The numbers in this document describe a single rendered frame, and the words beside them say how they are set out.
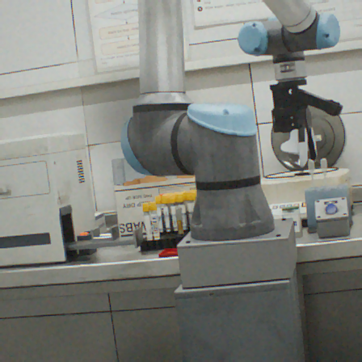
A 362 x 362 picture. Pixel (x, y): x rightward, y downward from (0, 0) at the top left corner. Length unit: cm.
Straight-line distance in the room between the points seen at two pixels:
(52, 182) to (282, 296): 70
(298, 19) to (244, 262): 54
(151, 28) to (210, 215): 36
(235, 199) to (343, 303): 111
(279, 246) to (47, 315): 138
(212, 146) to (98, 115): 113
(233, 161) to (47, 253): 65
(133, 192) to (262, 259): 80
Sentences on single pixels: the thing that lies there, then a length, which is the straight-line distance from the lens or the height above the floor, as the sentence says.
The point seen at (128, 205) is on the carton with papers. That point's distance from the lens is 212.
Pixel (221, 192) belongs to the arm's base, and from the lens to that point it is 140.
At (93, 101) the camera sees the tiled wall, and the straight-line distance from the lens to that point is 250.
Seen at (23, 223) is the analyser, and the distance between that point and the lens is 190.
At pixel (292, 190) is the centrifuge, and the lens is 204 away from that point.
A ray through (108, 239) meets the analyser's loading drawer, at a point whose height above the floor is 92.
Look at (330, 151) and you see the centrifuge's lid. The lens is 232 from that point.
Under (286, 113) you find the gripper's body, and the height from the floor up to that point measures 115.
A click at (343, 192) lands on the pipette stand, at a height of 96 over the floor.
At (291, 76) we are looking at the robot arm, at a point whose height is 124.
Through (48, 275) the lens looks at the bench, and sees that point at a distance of 186.
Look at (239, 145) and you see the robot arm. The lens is 139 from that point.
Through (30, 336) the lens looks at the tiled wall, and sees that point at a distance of 267.
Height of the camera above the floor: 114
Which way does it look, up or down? 3 degrees down
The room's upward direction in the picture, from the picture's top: 7 degrees counter-clockwise
